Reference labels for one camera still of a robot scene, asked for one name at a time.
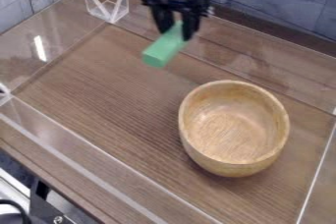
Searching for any black table frame bracket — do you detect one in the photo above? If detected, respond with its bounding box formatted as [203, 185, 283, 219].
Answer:
[0, 178, 84, 224]

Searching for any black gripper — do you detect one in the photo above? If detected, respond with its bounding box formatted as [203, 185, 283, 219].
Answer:
[143, 0, 211, 41]

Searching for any green stick block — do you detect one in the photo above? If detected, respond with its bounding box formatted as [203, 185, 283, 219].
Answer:
[141, 21, 187, 68]

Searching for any wooden bowl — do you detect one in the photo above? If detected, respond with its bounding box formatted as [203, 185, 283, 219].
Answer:
[179, 80, 291, 178]

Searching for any clear acrylic corner bracket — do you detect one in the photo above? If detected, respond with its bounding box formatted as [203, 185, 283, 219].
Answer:
[84, 0, 128, 24]

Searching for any clear acrylic tray wall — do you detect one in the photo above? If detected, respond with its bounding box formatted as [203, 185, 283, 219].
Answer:
[0, 0, 336, 224]

